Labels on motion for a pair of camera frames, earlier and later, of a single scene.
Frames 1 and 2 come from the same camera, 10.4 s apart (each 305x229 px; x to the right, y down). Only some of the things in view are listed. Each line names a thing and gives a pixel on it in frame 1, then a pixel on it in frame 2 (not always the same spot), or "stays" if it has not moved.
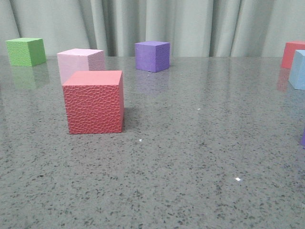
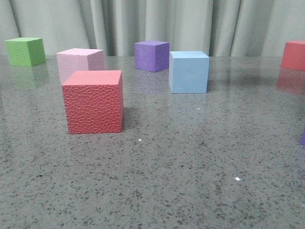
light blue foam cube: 297,77 → 188,72
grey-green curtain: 193,28 stays
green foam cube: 25,51 stays
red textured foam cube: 94,101 stays
